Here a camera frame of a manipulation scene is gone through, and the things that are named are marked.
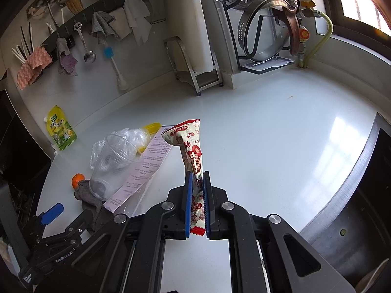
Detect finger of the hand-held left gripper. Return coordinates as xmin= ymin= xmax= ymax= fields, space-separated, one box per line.
xmin=29 ymin=202 xmax=65 ymax=245
xmin=63 ymin=209 xmax=97 ymax=241

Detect steel steamer pot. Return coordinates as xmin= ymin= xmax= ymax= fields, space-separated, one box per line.
xmin=238 ymin=0 xmax=294 ymax=63

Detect long paper receipt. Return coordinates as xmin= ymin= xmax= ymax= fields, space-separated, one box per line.
xmin=104 ymin=125 xmax=174 ymax=214

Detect white hanging cloth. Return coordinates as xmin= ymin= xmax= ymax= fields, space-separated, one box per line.
xmin=123 ymin=0 xmax=152 ymax=44

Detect dark stove top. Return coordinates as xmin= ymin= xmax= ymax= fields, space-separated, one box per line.
xmin=0 ymin=88 xmax=52 ymax=251

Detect black wall hook rail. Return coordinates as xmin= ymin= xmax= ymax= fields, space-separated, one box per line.
xmin=41 ymin=0 xmax=158 ymax=58

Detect yellow plastic lid ring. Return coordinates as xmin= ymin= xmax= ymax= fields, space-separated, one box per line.
xmin=139 ymin=123 xmax=162 ymax=153

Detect black pot rack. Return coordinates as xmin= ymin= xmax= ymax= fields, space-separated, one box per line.
xmin=224 ymin=0 xmax=297 ymax=75

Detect metal spoon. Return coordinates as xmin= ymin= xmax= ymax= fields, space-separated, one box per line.
xmin=73 ymin=22 xmax=97 ymax=64

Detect steel sink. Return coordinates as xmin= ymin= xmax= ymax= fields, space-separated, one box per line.
xmin=298 ymin=113 xmax=391 ymax=293

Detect metal cutting board rack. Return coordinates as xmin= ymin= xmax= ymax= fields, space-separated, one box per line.
xmin=163 ymin=36 xmax=224 ymax=97

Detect pink wavy cloth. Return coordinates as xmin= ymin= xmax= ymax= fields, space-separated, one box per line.
xmin=16 ymin=46 xmax=53 ymax=90

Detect yellow green spout pouch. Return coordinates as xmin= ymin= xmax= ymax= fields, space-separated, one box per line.
xmin=45 ymin=105 xmax=77 ymax=151

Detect white cutting board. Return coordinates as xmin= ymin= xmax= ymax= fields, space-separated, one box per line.
xmin=162 ymin=0 xmax=216 ymax=74

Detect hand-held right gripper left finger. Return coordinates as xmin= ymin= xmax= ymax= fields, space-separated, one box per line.
xmin=37 ymin=171 xmax=194 ymax=293

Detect purple grey cloth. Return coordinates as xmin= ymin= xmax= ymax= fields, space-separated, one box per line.
xmin=56 ymin=37 xmax=78 ymax=76

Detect dark chopsticks pair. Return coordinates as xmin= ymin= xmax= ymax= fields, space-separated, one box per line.
xmin=20 ymin=21 xmax=35 ymax=56

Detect brown rimmed pan lid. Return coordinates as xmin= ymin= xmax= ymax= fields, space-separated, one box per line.
xmin=272 ymin=4 xmax=302 ymax=57

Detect red and white snack wrapper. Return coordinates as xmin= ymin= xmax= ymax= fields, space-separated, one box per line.
xmin=161 ymin=118 xmax=205 ymax=237

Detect window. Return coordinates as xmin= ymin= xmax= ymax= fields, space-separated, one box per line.
xmin=318 ymin=0 xmax=391 ymax=37

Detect yellow gas valve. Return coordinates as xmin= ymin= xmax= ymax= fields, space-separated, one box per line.
xmin=298 ymin=0 xmax=316 ymax=43

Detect yellow green gas hose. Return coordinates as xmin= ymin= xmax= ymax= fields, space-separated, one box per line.
xmin=298 ymin=10 xmax=333 ymax=68

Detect white chopsticks bundle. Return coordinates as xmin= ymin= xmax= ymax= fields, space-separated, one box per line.
xmin=11 ymin=45 xmax=31 ymax=64

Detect metal ladle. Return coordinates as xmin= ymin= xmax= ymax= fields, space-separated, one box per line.
xmin=27 ymin=0 xmax=60 ymax=29

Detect clear plastic bag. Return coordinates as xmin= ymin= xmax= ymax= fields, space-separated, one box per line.
xmin=89 ymin=127 xmax=152 ymax=171

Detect blue bottle brush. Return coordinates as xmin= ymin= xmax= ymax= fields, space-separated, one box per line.
xmin=103 ymin=46 xmax=129 ymax=91

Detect grey hanging dishcloth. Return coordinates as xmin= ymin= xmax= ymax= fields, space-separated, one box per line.
xmin=91 ymin=11 xmax=120 ymax=46

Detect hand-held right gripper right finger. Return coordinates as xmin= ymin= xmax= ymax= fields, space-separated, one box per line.
xmin=202 ymin=171 xmax=356 ymax=293

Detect beige hanging cloth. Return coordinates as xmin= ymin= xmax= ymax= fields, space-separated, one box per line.
xmin=108 ymin=9 xmax=132 ymax=40

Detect clear plastic cup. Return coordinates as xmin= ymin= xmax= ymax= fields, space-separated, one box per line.
xmin=90 ymin=134 xmax=144 ymax=202

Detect grey rag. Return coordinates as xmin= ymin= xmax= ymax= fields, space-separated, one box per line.
xmin=75 ymin=179 xmax=113 ymax=232

